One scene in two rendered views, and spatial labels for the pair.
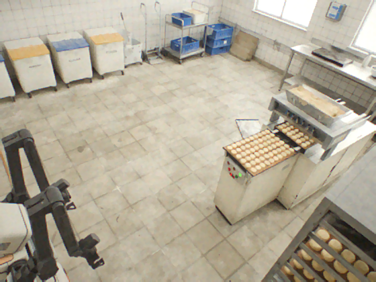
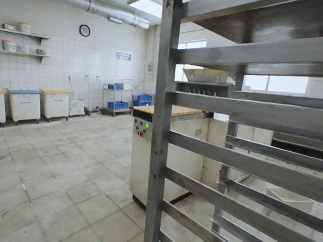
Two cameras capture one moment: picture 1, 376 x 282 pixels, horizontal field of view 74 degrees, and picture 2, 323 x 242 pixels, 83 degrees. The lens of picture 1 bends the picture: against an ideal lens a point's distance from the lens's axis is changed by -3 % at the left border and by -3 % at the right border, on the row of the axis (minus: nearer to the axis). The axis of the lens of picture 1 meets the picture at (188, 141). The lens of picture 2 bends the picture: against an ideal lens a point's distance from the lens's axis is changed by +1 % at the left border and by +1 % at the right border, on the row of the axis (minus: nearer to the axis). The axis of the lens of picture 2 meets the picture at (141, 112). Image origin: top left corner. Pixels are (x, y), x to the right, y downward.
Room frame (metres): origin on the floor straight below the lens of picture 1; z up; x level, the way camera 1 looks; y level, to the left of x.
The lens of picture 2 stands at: (0.14, -0.44, 1.18)
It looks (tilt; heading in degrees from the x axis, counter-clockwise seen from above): 11 degrees down; 0
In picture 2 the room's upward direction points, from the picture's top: 4 degrees clockwise
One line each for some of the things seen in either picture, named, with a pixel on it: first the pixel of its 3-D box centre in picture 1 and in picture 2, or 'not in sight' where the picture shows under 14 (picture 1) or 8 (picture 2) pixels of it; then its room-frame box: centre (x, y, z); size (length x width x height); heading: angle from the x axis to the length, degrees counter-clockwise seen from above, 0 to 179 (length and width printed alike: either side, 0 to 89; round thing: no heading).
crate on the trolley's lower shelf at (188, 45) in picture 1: (184, 44); (117, 105); (5.79, 0.34, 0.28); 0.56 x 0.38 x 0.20; 141
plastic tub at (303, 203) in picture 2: not in sight; (287, 201); (1.75, -1.93, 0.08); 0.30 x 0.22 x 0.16; 93
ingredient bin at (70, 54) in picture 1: (71, 60); (24, 106); (4.17, 2.25, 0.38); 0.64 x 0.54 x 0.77; 42
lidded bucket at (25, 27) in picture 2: not in sight; (25, 28); (4.41, 2.29, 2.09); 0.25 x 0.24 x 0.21; 43
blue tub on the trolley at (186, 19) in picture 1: (181, 19); (114, 86); (5.63, 0.46, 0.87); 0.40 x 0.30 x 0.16; 46
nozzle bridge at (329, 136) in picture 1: (303, 124); (206, 98); (2.14, -1.14, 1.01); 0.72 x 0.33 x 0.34; 38
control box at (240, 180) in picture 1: (234, 171); (142, 128); (1.60, -0.45, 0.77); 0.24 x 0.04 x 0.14; 38
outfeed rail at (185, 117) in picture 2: (316, 139); (222, 112); (2.09, -1.32, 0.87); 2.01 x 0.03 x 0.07; 128
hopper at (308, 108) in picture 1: (313, 105); (209, 76); (2.14, -1.14, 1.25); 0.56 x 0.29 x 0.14; 38
